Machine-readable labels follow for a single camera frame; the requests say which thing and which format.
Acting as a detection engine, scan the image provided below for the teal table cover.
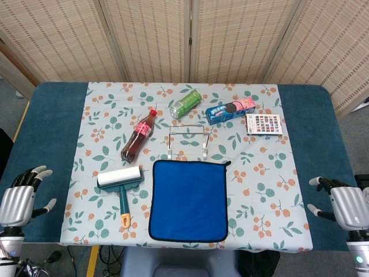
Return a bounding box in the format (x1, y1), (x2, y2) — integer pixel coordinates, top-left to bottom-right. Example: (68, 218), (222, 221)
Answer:
(0, 81), (364, 251)

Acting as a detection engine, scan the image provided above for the cola bottle with red cap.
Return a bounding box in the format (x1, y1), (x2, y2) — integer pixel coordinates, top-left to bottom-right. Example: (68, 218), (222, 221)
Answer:
(120, 108), (159, 162)

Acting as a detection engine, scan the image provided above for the flat box with colour grid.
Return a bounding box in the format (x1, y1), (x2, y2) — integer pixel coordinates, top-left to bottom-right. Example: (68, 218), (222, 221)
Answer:
(245, 113), (283, 136)

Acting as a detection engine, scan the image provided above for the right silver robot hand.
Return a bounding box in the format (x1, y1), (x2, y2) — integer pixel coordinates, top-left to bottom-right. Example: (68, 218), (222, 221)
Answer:
(307, 176), (369, 231)

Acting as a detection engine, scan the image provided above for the blue pink cookie box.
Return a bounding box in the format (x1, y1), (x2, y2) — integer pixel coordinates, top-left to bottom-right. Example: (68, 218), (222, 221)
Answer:
(205, 96), (257, 126)

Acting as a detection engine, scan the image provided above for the woven folding screen panel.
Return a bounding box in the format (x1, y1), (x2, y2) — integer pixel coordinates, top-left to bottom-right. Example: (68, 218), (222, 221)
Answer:
(97, 0), (193, 84)
(189, 0), (302, 84)
(262, 0), (369, 119)
(0, 0), (129, 100)

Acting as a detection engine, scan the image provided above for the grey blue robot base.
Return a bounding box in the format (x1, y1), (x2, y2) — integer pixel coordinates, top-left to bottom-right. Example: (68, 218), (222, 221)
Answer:
(120, 247), (240, 277)

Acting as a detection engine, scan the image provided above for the floral patterned tablecloth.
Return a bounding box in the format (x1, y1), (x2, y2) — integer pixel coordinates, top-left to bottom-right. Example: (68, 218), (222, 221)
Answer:
(59, 81), (314, 251)

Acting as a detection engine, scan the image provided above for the teal lint roller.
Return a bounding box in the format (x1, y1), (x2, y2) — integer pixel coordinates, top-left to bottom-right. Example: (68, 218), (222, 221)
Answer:
(96, 165), (144, 229)

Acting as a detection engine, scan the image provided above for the small metal wire rack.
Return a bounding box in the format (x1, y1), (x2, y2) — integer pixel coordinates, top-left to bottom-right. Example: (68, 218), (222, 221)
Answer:
(166, 123), (210, 161)

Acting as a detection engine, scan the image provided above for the black bag under table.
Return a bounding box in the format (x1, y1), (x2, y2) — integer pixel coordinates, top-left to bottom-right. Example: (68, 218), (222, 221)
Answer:
(238, 250), (281, 277)

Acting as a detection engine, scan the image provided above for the black box beside table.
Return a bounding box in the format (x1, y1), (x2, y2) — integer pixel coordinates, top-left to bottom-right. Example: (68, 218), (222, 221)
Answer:
(353, 174), (369, 190)

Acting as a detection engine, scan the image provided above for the black floor cable tangle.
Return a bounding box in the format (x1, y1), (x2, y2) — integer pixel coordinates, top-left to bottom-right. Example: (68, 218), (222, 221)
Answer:
(67, 245), (125, 277)

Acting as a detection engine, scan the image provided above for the green drink can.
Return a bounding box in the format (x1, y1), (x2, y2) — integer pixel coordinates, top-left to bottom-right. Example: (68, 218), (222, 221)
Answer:
(169, 89), (202, 119)

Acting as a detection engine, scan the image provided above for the blue cloth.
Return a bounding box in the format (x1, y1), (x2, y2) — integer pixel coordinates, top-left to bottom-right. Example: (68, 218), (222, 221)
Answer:
(148, 159), (232, 242)

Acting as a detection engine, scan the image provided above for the white stand foot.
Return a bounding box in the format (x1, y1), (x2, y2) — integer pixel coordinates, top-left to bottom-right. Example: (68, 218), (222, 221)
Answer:
(350, 98), (369, 113)

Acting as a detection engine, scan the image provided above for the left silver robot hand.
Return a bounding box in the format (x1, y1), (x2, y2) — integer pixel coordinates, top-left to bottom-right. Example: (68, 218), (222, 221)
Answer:
(0, 165), (57, 228)

